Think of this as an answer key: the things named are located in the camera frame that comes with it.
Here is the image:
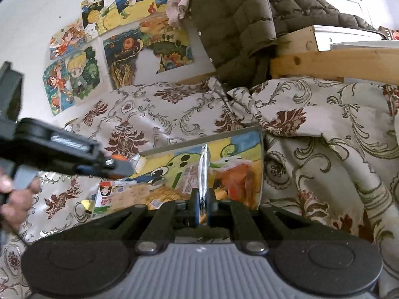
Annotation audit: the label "orange snack packet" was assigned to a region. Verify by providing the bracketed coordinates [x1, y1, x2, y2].
[210, 160, 261, 210]

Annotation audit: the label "white red cartoon snack packet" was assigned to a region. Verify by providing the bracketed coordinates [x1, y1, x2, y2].
[93, 181, 126, 216]

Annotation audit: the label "pink white bar packet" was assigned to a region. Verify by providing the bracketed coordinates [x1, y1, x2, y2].
[180, 143, 210, 225]

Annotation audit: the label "floral printed blanket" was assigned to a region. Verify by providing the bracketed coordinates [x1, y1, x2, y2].
[0, 76, 399, 299]

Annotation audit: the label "clear cracker packet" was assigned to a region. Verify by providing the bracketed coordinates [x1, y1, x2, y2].
[125, 184, 188, 210]

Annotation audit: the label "olive quilted jacket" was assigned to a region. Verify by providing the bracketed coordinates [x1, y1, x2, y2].
[186, 0, 381, 87]

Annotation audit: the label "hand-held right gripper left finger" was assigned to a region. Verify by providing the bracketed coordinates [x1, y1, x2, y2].
[90, 189, 200, 253]

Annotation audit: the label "yellow sun wall poster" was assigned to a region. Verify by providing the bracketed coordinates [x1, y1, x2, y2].
[80, 0, 116, 37]

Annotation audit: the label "blue orange figure wall poster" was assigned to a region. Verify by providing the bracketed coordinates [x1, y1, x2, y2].
[43, 60, 77, 116]

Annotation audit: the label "person's left hand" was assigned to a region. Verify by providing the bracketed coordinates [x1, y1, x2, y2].
[0, 167, 42, 233]

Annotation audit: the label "wooden bed frame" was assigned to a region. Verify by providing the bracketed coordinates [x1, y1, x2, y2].
[64, 26, 399, 129]

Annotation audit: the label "blond figure wall poster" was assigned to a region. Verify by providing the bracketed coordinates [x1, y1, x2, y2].
[65, 46, 103, 101]

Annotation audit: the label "white panelled door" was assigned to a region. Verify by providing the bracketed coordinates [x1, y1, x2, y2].
[312, 0, 375, 27]

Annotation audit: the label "blue yellow beach wall poster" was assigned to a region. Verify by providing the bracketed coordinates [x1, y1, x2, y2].
[111, 0, 176, 27]

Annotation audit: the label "cartoon posters on wall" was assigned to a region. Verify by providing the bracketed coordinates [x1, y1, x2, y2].
[102, 17, 194, 90]

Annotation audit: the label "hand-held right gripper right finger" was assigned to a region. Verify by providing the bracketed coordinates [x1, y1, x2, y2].
[206, 189, 315, 254]

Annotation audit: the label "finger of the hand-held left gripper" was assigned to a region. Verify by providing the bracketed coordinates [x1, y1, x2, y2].
[81, 158, 134, 180]

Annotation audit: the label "orange-haired figure wall poster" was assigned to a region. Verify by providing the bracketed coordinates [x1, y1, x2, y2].
[49, 19, 87, 60]

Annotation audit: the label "white shelf board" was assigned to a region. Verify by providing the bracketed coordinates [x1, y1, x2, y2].
[313, 25, 399, 51]

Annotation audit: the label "grey box with painted bottom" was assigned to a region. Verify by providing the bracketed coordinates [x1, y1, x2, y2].
[123, 125, 265, 214]

